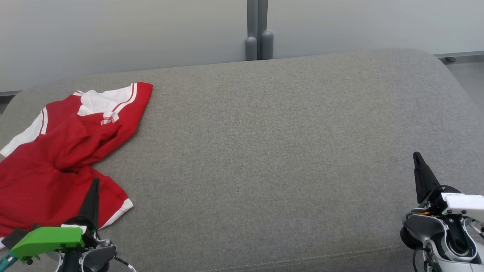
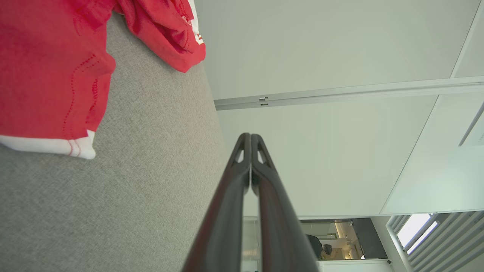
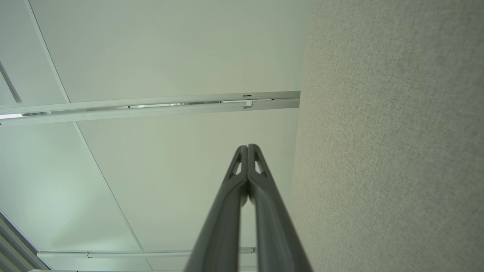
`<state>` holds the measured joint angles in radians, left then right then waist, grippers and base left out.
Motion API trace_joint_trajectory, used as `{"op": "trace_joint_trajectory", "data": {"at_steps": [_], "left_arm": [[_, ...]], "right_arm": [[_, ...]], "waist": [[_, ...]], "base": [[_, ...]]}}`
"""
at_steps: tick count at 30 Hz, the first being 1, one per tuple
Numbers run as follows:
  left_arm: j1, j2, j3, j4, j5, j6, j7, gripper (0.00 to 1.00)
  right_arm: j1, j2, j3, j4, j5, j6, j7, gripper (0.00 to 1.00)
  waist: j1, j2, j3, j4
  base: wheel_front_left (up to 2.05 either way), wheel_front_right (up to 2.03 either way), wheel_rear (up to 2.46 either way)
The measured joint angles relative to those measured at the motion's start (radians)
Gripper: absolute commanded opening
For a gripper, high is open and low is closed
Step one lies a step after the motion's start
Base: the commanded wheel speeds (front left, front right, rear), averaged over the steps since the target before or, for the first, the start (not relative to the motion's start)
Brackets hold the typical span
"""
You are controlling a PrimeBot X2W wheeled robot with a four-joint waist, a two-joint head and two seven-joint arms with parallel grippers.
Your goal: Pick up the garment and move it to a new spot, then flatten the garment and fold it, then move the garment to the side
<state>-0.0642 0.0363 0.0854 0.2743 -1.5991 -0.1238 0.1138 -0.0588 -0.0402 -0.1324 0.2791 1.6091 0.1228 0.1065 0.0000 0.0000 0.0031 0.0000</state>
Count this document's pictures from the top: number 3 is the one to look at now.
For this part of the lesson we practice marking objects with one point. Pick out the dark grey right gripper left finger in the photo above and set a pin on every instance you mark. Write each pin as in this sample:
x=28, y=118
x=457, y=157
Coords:
x=223, y=226

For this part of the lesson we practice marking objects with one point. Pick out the white ceiling track rail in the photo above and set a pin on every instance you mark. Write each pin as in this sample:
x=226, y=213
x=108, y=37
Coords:
x=113, y=114
x=151, y=254

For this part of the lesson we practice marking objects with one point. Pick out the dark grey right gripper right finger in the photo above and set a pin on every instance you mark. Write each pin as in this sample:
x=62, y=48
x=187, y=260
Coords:
x=272, y=226

